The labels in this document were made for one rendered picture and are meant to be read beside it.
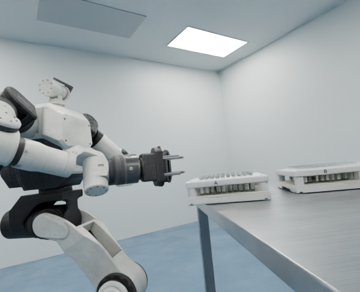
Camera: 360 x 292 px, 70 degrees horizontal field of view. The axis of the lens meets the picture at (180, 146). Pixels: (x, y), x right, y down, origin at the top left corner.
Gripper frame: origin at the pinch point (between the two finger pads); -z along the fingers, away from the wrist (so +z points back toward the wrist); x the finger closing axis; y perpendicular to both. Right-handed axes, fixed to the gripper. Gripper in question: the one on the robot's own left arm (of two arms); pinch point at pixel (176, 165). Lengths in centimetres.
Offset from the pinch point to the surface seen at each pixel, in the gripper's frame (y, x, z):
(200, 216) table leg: -14.3, 22.5, -3.7
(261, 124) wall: -379, -61, -30
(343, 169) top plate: 1, 6, -55
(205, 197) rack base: 16.5, 10.7, -14.3
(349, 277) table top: 65, 12, -39
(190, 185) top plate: 17.2, 6.5, -10.0
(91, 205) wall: -222, 43, 214
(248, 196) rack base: 14.7, 11.3, -26.6
